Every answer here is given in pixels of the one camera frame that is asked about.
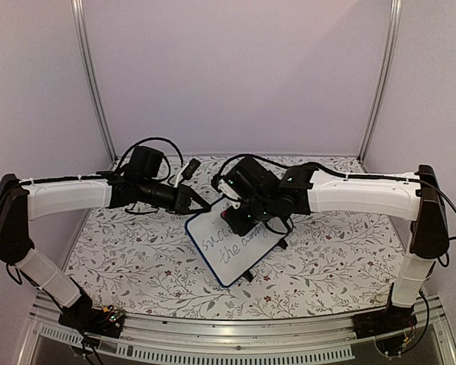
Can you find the right aluminium frame post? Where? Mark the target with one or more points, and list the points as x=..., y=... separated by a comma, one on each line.
x=394, y=20

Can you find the aluminium frame post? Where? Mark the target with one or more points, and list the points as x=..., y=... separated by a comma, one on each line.
x=86, y=55
x=394, y=20

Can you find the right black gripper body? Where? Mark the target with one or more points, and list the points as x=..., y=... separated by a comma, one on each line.
x=258, y=212

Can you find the small blue-framed whiteboard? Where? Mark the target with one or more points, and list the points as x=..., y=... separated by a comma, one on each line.
x=228, y=255

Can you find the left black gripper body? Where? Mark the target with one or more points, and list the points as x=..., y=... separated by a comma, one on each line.
x=148, y=194

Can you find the front aluminium rail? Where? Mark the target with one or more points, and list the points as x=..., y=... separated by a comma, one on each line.
x=307, y=340

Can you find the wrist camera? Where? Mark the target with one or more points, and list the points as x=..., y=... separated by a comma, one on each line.
x=224, y=188
x=187, y=171

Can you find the left aluminium frame post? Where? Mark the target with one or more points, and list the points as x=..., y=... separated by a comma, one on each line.
x=86, y=55

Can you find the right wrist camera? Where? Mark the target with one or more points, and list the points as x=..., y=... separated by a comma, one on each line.
x=224, y=188

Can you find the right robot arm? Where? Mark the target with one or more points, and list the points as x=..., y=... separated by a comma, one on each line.
x=257, y=196

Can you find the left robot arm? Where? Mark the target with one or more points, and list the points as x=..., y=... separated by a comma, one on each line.
x=133, y=180

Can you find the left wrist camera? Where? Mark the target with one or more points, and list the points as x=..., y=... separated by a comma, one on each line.
x=187, y=171

